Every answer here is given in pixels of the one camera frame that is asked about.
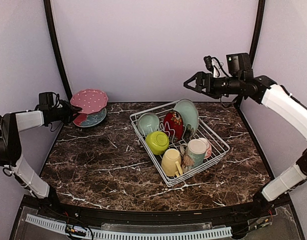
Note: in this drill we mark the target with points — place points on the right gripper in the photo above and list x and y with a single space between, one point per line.
200 76

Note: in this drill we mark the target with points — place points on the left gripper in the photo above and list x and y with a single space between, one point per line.
70 109

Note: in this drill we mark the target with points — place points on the red and teal plate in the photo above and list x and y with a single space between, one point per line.
97 116

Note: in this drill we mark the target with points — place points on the pink polka dot plate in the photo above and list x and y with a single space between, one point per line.
89 100

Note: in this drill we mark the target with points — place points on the striped rim cream plate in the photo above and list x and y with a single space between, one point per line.
87 124

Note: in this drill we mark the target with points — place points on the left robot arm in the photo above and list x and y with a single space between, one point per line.
11 155

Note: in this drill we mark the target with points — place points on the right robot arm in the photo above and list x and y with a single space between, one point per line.
240 81

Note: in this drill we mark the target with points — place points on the light teal plate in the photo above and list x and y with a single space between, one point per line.
189 114

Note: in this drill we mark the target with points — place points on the dark red floral bowl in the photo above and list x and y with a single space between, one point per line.
173 126

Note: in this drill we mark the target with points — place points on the pink and white cup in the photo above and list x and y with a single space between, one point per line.
208 152

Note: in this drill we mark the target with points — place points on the teal patterned mug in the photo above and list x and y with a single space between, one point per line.
193 154

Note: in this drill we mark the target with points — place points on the light teal bowl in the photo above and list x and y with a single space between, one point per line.
148 123

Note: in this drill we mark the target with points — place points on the lime green bowl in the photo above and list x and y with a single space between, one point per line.
158 142

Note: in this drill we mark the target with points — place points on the yellow mug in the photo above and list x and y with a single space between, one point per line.
171 163

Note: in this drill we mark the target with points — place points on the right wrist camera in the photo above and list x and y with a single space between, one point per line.
213 65

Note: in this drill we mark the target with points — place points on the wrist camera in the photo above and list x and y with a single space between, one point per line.
48 100
213 65

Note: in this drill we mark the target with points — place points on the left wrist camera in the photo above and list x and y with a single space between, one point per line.
48 100

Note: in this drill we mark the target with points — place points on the white wire dish rack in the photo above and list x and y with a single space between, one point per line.
219 148

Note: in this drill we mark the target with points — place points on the right black frame post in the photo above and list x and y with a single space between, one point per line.
257 29

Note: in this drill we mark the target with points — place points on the black frame post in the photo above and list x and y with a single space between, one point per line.
56 48
257 29

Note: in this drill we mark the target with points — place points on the left black frame post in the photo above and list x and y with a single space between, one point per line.
56 48

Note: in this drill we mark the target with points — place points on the white slotted cable duct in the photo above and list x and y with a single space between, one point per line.
199 231

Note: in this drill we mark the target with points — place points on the black front rail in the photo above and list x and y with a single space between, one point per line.
236 216

